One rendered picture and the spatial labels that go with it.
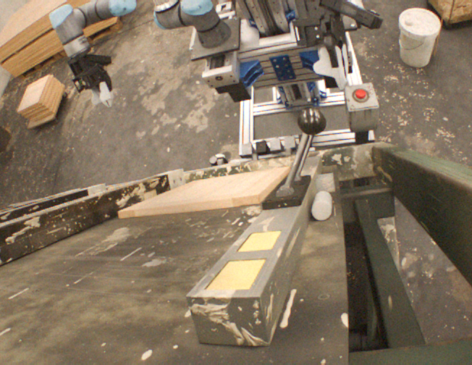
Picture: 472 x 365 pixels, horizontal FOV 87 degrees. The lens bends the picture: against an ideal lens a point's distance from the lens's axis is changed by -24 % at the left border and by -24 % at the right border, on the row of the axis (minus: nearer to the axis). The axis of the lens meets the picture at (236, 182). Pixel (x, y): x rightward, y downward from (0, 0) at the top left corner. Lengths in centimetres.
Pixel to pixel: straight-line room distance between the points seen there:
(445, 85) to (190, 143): 203
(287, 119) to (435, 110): 109
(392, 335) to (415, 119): 206
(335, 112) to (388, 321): 179
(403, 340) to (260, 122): 189
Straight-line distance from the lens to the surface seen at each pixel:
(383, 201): 80
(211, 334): 21
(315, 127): 40
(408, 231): 197
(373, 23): 58
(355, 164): 112
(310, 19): 60
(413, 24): 238
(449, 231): 42
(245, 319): 20
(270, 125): 204
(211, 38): 136
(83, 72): 99
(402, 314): 32
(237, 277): 22
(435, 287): 197
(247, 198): 66
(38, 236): 69
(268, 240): 28
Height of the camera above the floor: 190
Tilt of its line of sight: 61 degrees down
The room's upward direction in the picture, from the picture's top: 45 degrees counter-clockwise
